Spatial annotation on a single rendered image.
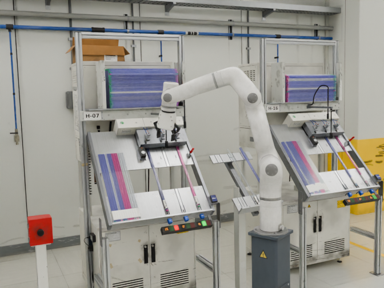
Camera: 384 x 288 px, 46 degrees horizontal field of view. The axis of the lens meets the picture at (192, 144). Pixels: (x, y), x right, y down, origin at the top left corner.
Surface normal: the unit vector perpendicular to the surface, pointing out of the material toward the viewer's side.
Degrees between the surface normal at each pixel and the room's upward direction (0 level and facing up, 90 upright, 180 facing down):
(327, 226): 90
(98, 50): 80
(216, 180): 90
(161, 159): 47
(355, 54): 90
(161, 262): 90
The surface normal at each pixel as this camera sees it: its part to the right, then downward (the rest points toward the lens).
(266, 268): -0.64, 0.10
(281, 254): 0.77, 0.05
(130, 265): 0.41, 0.08
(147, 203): 0.29, -0.62
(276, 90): -0.91, 0.07
